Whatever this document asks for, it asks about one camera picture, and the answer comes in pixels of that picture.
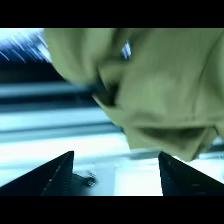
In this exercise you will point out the olive green shirt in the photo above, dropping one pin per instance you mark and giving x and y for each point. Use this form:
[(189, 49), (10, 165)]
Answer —
[(160, 83)]

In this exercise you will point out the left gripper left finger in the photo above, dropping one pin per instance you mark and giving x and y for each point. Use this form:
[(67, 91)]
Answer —
[(50, 178)]

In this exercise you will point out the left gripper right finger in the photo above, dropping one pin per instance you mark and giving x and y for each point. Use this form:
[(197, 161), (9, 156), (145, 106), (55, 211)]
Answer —
[(183, 181)]

